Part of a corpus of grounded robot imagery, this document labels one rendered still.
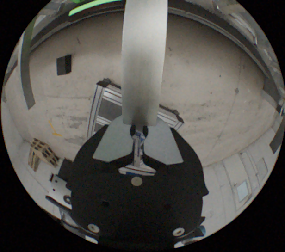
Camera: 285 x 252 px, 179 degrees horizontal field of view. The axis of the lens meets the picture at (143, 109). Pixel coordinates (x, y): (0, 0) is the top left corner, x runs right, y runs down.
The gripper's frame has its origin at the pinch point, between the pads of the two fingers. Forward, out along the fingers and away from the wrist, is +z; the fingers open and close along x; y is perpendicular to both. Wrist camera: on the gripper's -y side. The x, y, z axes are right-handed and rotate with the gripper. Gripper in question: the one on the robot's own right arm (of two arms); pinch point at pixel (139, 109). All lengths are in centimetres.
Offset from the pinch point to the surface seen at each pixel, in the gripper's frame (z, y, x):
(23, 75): -2.3, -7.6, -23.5
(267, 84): 70, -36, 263
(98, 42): 82, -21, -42
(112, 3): 11.8, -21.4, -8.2
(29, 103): -2.1, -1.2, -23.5
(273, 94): 42, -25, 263
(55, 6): 7.6, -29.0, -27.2
